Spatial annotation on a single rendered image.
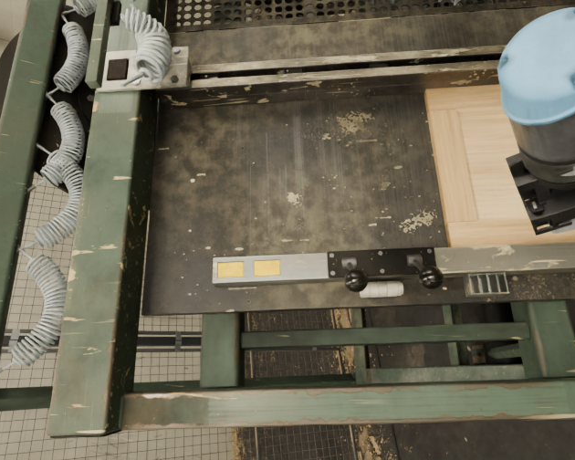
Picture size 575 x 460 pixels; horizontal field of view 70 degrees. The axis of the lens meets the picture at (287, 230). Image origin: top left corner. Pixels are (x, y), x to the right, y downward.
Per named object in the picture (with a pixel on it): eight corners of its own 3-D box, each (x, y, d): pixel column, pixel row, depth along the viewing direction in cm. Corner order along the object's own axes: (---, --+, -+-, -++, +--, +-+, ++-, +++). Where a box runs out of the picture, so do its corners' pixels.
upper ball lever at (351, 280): (358, 270, 78) (370, 295, 65) (339, 271, 79) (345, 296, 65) (358, 251, 78) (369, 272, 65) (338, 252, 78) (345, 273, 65)
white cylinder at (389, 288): (360, 298, 80) (401, 297, 79) (361, 296, 77) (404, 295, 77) (358, 284, 81) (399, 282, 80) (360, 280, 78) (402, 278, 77)
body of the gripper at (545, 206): (516, 186, 53) (498, 141, 44) (593, 159, 49) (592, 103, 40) (538, 239, 50) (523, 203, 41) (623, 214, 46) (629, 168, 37)
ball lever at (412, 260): (423, 267, 78) (446, 292, 65) (402, 268, 78) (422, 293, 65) (423, 248, 77) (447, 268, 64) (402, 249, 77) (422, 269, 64)
